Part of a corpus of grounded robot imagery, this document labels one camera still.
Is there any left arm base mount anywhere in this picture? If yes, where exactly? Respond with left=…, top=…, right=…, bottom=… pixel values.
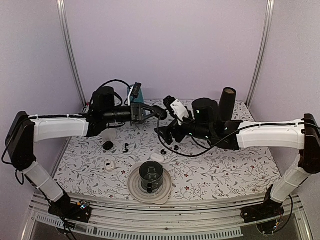
left=48, top=202, right=93, bottom=223

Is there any dark glass mug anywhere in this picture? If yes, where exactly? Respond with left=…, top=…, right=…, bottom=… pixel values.
left=139, top=161, right=164, bottom=194

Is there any small black earbud case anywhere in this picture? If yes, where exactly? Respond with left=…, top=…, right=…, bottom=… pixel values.
left=102, top=141, right=114, bottom=151

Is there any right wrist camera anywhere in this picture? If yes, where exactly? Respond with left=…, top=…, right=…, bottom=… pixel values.
left=163, top=96, right=190, bottom=120

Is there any floral table cloth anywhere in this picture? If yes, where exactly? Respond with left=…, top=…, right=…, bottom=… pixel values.
left=51, top=99, right=283, bottom=202

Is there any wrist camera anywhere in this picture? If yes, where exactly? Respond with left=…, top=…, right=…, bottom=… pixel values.
left=127, top=82, right=142, bottom=106
left=163, top=96, right=190, bottom=120

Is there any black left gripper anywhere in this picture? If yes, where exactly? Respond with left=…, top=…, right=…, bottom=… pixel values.
left=103, top=101, right=159, bottom=124

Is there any clear plastic cup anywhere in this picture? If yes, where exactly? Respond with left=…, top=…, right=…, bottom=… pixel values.
left=100, top=128, right=117, bottom=142

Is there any teal cup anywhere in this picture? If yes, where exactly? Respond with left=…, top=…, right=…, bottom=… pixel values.
left=127, top=85, right=145, bottom=104

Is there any right aluminium frame post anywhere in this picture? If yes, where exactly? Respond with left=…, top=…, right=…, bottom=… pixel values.
left=245, top=0, right=275, bottom=108

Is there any dark brown tall cup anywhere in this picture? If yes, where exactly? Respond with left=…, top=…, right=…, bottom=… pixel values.
left=218, top=87, right=237, bottom=122

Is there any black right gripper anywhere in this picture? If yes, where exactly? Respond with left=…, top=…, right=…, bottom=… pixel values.
left=154, top=110, right=214, bottom=145

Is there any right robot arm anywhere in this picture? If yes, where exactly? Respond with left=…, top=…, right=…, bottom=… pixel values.
left=155, top=96, right=320, bottom=218

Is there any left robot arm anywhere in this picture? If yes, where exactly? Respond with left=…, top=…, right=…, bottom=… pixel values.
left=4, top=86, right=168, bottom=217

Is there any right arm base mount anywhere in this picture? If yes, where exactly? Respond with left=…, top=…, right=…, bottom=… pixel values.
left=240, top=203, right=285, bottom=223

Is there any small white earbud case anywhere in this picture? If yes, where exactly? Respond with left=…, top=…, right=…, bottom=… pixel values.
left=104, top=160, right=115, bottom=172

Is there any white open charging case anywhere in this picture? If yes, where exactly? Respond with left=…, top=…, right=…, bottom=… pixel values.
left=150, top=153, right=165, bottom=163

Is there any left aluminium frame post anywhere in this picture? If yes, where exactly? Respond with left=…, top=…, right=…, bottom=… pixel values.
left=56, top=0, right=87, bottom=106

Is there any beige round plate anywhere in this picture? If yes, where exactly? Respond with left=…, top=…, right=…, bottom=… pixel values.
left=127, top=161, right=173, bottom=205

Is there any aluminium frame post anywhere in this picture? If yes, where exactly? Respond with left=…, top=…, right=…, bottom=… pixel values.
left=56, top=0, right=87, bottom=106
left=245, top=0, right=275, bottom=108

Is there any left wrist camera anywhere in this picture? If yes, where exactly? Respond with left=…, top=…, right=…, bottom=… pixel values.
left=127, top=82, right=142, bottom=106

